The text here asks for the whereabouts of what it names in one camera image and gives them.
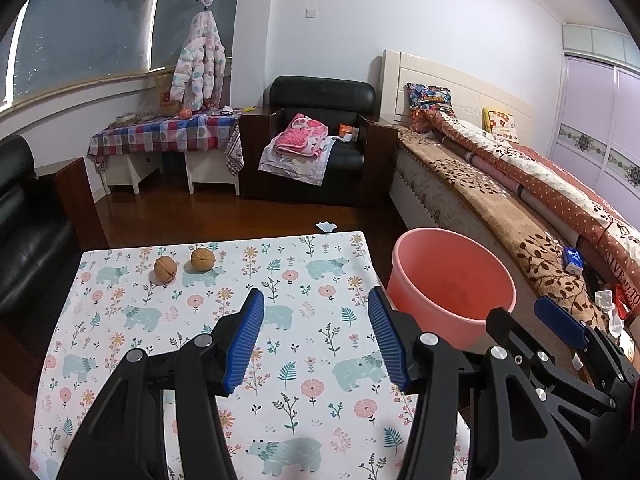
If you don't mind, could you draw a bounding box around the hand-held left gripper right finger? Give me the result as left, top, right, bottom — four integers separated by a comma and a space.
367, 286, 583, 480

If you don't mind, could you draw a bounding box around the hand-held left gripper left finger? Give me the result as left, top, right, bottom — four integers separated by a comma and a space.
56, 288, 266, 480

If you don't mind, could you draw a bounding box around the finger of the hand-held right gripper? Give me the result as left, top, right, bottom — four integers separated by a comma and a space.
486, 306, 622, 412
534, 296, 638, 387

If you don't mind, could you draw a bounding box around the pink plastic bucket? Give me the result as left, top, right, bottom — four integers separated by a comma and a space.
386, 227, 517, 352

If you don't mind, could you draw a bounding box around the white crumpled tissue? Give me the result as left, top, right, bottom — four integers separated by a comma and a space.
594, 289, 627, 337

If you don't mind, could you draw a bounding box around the blue tissue packet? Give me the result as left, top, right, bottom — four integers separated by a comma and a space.
562, 245, 586, 276

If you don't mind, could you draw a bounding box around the red packet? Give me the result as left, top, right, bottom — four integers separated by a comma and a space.
615, 284, 640, 317

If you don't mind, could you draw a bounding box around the floral bear tablecloth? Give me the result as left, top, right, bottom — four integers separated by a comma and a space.
30, 231, 472, 480

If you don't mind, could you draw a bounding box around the walnut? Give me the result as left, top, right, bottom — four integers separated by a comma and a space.
190, 247, 216, 273
153, 256, 178, 285

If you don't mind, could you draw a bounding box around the red dotted quilt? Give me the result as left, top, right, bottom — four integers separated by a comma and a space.
412, 106, 640, 313

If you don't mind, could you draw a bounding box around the white wooden bench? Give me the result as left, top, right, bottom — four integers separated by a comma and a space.
102, 152, 164, 196
184, 148, 242, 196

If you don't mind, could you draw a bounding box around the white pink-edged cloth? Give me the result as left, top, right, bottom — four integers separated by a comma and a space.
258, 135, 337, 187

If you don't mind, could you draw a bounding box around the yellow flowered pillow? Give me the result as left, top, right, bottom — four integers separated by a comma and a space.
482, 108, 522, 141

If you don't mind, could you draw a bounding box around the lilac wardrobe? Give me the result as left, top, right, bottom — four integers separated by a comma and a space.
547, 24, 640, 222

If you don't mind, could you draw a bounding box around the pink folded blanket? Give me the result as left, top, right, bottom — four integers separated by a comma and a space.
272, 113, 329, 159

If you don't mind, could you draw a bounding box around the checkered cloth side table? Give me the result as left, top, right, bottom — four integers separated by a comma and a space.
88, 111, 246, 172

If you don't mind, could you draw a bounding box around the colourful cartoon pillow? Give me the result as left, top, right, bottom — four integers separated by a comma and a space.
405, 82, 454, 114

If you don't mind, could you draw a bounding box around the black leather armchair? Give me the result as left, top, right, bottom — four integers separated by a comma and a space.
0, 135, 110, 361
239, 76, 401, 209

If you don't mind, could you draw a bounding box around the brown bag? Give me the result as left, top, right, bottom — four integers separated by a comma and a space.
153, 73, 182, 116

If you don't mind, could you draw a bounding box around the white bed headboard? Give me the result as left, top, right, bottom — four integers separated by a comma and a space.
382, 49, 537, 137

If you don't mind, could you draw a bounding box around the pastel puffer jacket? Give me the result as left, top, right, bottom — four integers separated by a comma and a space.
169, 12, 227, 111

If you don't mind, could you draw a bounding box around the window with blue blind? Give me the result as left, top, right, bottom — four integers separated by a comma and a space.
0, 0, 237, 111

